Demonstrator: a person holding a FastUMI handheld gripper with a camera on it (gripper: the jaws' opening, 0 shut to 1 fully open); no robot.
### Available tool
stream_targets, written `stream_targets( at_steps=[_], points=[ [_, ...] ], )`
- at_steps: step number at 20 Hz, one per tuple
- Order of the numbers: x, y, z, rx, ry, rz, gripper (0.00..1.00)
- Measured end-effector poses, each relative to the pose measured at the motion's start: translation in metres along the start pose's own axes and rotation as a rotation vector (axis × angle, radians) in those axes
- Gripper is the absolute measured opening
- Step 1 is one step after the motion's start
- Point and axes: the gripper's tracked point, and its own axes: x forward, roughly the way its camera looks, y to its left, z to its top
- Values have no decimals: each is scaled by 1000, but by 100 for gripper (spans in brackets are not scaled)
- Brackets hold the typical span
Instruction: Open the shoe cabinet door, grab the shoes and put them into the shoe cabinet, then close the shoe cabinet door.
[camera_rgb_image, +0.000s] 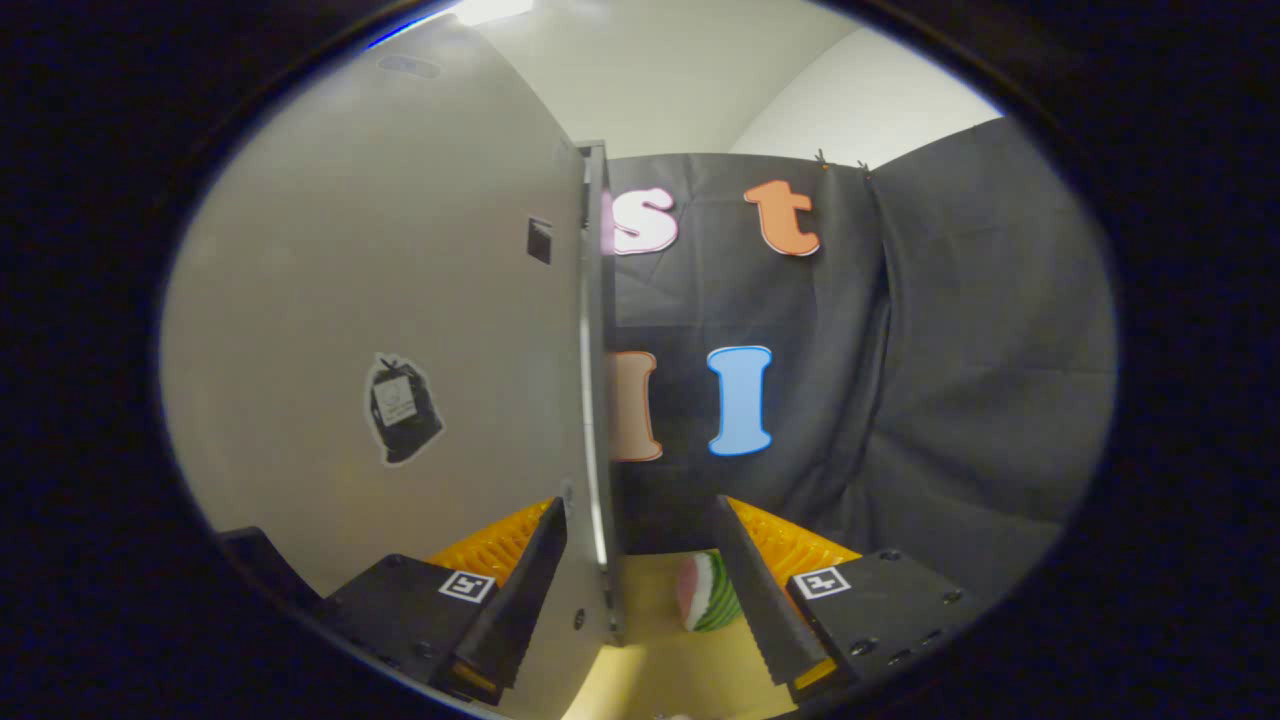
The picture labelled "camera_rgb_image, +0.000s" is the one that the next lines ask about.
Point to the black backdrop cloth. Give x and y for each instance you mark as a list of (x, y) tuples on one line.
[(900, 400)]

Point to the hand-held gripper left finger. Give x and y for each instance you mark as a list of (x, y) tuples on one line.
[(520, 600)]

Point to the toy watermelon slice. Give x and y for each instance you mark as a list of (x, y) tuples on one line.
[(705, 590)]

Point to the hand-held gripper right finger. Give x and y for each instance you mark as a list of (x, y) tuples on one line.
[(760, 600)]

